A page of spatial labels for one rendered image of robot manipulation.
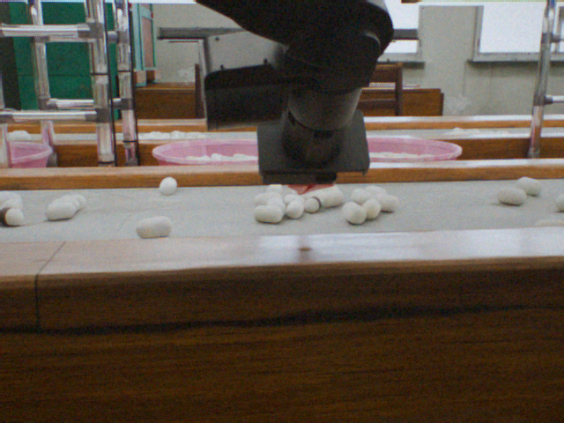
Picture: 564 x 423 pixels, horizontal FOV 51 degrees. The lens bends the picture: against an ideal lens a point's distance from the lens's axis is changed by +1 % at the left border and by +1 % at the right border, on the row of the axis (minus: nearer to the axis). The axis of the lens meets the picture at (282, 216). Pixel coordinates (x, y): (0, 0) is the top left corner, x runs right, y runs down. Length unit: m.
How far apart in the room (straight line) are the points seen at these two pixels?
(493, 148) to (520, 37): 4.99
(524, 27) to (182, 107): 3.84
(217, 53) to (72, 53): 3.05
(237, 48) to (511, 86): 5.88
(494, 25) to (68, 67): 4.09
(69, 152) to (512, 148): 0.90
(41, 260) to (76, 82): 3.00
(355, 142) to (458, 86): 5.54
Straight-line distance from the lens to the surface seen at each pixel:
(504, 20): 6.21
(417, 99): 3.53
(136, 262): 0.48
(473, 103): 6.14
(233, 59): 0.43
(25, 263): 0.50
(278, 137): 0.54
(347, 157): 0.54
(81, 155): 1.21
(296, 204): 0.68
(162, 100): 3.43
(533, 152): 1.32
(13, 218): 0.71
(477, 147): 1.29
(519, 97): 6.32
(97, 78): 0.91
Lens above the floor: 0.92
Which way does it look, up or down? 15 degrees down
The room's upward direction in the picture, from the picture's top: straight up
